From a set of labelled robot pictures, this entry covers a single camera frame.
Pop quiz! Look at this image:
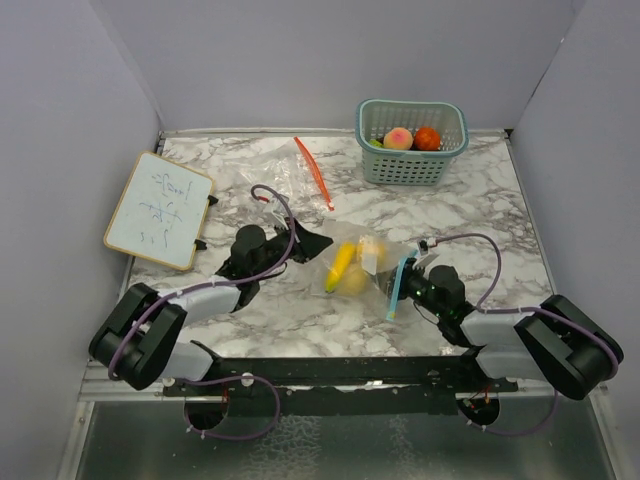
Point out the teal plastic basket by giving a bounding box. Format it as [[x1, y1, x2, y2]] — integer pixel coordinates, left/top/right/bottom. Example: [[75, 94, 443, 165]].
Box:
[[355, 99, 469, 186]]

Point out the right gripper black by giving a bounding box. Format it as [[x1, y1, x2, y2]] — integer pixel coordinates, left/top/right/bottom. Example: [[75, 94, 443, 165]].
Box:
[[371, 256, 446, 318]]

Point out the yellow fake lemon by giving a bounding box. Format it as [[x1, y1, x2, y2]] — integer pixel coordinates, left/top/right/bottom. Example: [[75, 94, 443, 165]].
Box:
[[356, 235, 386, 266]]

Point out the orange fake pumpkin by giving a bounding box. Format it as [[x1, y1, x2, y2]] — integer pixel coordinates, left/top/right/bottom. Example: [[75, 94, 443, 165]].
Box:
[[413, 126, 441, 151]]

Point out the pale yellow fake fruit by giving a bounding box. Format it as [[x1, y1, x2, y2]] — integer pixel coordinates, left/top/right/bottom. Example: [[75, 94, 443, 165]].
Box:
[[335, 264, 371, 296]]

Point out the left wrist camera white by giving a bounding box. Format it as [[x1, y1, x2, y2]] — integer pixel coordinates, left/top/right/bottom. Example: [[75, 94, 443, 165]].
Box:
[[266, 198, 289, 230]]

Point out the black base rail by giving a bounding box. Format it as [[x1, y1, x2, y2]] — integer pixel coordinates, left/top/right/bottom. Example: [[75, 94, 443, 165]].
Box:
[[163, 349, 517, 417]]

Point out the clear bag red zipper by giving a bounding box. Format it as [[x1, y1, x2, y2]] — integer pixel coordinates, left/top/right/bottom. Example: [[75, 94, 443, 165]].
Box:
[[228, 137, 335, 215]]

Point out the small whiteboard wooden frame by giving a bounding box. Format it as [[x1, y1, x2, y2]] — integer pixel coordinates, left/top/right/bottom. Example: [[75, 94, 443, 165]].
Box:
[[103, 151, 214, 271]]

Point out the orange fake peach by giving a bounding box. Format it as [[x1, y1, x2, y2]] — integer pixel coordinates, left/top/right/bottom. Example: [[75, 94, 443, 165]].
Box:
[[382, 127, 414, 150]]

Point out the clear bag blue zipper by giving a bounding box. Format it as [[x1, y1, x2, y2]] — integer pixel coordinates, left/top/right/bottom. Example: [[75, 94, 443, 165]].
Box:
[[310, 219, 417, 322]]

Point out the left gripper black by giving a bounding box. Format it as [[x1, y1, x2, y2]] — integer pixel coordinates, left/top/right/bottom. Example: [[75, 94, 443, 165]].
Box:
[[253, 217, 333, 278]]

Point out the yellow fake banana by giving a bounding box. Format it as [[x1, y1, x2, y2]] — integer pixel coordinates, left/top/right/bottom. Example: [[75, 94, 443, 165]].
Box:
[[325, 242, 356, 293]]

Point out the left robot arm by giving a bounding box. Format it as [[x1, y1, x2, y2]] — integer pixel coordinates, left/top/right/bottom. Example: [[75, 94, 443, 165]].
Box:
[[88, 221, 333, 395]]

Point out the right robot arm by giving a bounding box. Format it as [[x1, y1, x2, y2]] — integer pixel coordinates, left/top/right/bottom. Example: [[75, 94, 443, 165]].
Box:
[[375, 259, 624, 400]]

